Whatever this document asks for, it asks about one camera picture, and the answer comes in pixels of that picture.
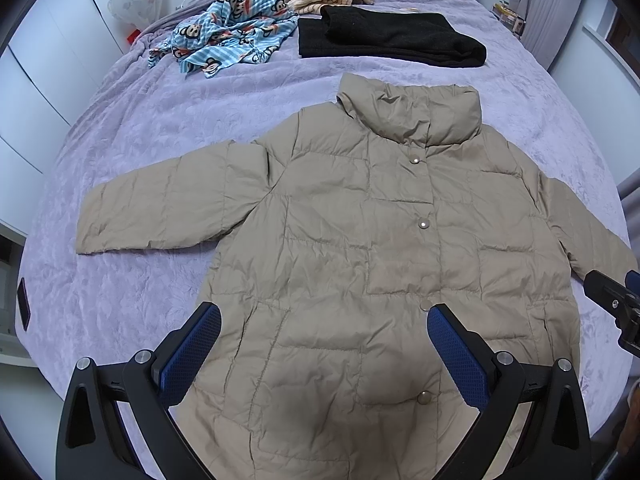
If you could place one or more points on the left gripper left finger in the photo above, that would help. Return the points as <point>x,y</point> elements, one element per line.
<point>93,442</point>

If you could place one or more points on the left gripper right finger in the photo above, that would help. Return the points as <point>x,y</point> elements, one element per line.
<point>554,442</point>

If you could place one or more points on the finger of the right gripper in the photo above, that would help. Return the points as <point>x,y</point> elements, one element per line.
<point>632,281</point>
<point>603,290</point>

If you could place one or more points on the beige puffer jacket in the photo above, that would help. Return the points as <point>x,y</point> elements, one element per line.
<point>336,232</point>

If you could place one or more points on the lavender bed blanket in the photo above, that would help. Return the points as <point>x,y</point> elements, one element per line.
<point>108,305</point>

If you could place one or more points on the items on nightstand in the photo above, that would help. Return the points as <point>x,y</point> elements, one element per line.
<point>510,19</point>

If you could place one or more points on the lavender curtain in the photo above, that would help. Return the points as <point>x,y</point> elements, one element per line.
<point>548,23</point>

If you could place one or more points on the black folded sweater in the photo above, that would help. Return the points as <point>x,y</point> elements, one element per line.
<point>426,38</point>

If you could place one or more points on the white wardrobe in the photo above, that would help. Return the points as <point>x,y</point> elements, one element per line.
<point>50,69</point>

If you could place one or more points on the blue monkey print garment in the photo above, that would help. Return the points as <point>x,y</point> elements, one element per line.
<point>227,33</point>

